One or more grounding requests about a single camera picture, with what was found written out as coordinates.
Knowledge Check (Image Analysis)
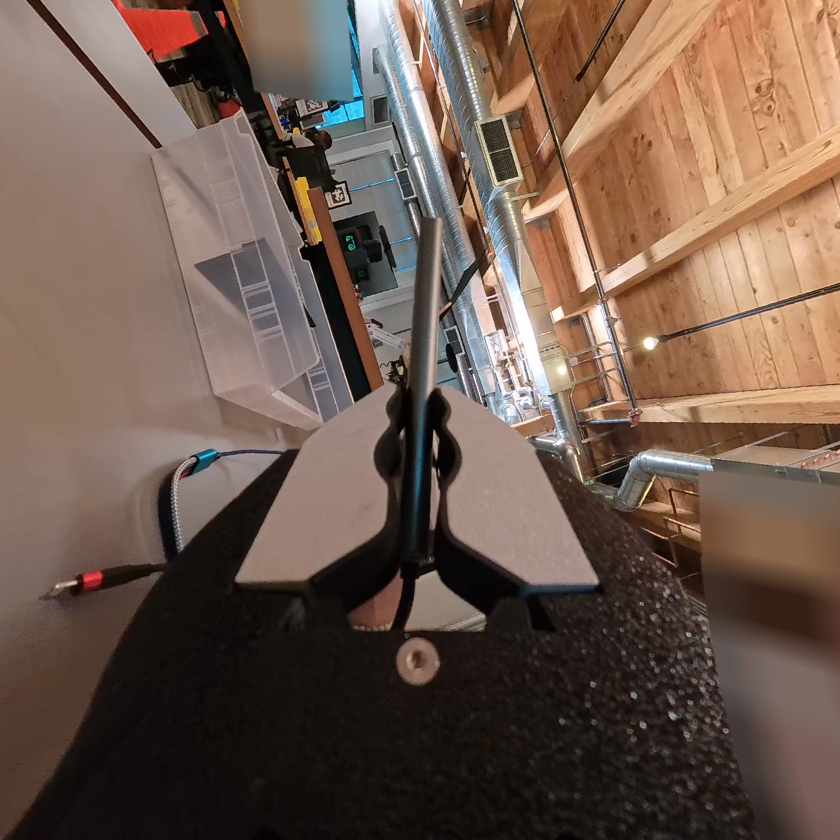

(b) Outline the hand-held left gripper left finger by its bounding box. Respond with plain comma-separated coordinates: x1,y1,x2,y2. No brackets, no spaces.
234,384,404,613

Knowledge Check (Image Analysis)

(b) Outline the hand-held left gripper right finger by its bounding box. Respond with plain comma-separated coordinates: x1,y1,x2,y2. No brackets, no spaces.
430,385,602,618

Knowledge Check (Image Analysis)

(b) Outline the black hub cable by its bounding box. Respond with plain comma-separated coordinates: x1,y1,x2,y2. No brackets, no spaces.
392,558,434,631

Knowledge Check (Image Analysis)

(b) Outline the blue multi-head usb cable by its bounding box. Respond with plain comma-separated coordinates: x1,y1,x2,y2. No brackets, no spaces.
157,448,286,559

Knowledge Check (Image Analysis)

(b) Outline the grey usb hub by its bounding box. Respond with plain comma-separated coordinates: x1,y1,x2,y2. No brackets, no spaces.
398,217,444,578

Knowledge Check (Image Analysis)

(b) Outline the red plug black usb cable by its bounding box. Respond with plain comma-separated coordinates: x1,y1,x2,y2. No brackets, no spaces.
39,563,168,601

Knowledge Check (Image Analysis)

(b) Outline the clear plastic bin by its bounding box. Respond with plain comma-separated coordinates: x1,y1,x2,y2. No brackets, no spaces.
151,112,355,431

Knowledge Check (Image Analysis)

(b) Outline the small yellow bin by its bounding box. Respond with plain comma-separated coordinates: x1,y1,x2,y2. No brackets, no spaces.
292,176,322,245

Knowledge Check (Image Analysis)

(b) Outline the red plastic bin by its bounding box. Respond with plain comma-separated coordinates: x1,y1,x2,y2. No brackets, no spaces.
112,0,227,63

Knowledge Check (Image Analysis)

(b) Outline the silver elbow duct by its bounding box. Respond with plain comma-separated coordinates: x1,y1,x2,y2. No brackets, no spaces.
613,449,713,513

